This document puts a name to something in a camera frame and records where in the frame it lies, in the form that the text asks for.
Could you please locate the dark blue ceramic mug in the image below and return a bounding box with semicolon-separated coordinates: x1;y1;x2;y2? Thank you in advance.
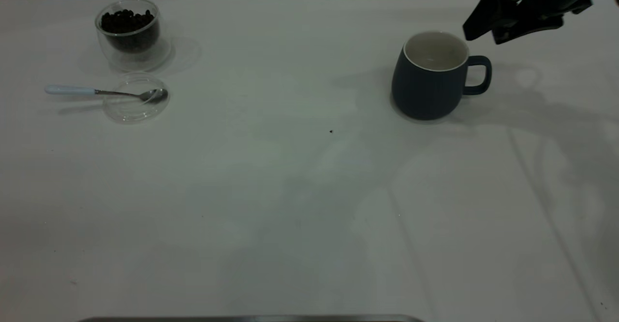
391;31;492;121

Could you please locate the white-handled metal spoon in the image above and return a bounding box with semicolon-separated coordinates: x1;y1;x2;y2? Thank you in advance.
45;86;169;104

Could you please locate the double-walled glass cup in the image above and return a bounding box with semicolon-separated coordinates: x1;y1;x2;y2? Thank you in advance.
95;0;173;74

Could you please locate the dark coffee beans heap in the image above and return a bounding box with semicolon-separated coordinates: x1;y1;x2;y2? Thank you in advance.
101;9;161;54

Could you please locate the clear glass lid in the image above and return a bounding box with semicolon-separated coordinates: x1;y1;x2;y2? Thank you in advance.
102;73;170;124

